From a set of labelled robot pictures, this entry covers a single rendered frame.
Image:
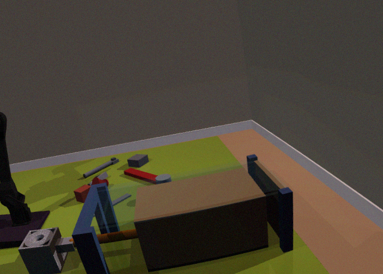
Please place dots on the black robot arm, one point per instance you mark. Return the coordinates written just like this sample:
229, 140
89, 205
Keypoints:
9, 196

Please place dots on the dark grey rod with square head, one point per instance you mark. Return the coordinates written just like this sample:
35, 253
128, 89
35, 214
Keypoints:
101, 167

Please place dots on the dark red flat bar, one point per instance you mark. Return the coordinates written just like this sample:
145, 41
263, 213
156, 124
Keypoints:
139, 174

